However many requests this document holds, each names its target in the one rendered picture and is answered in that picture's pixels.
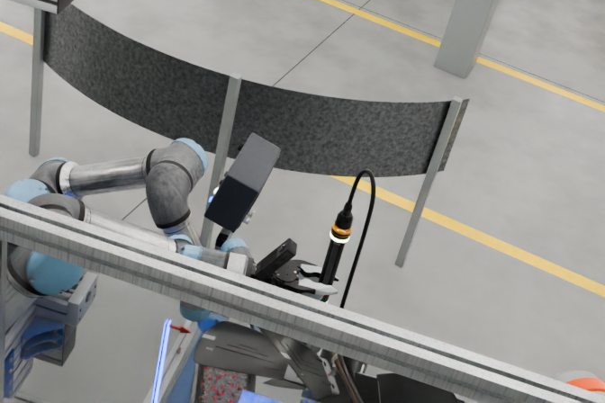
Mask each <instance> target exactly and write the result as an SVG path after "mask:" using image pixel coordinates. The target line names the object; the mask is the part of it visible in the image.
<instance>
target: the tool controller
mask: <svg viewBox="0 0 605 403"><path fill-rule="evenodd" d="M238 151H239V154H238V155H237V157H236V159H235V160H234V162H233V164H232V165H231V167H230V170H229V171H228V173H227V174H226V175H225V177H224V179H223V181H222V182H221V185H220V187H219V188H218V190H217V192H216V194H215V195H214V196H213V198H212V201H211V203H210V205H209V206H208V208H207V210H206V211H205V213H204V217H205V218H207V219H209V220H211V221H213V222H214V223H216V224H218V225H220V226H221V227H223V228H226V229H227V230H231V232H232V233H234V232H235V231H236V229H237V228H239V227H240V226H241V225H240V224H241V222H243V223H245V224H247V225H248V224H249V222H250V218H249V217H252V216H253V214H254V211H253V210H252V209H251V208H252V206H253V205H254V203H255V201H256V200H257V198H258V196H259V195H260V193H261V191H262V189H263V187H264V185H265V183H266V180H267V178H268V177H269V176H270V174H271V172H272V170H273V167H274V165H275V162H276V160H277V159H278V158H279V154H280V152H281V148H279V147H277V146H275V145H274V144H272V143H270V142H268V141H267V140H265V139H263V138H261V137H259V136H258V135H257V134H255V133H251V134H250V136H249V137H248V140H247V142H246V143H245V144H244V143H240V145H239V147H238ZM246 215H248V217H247V216H246Z"/></svg>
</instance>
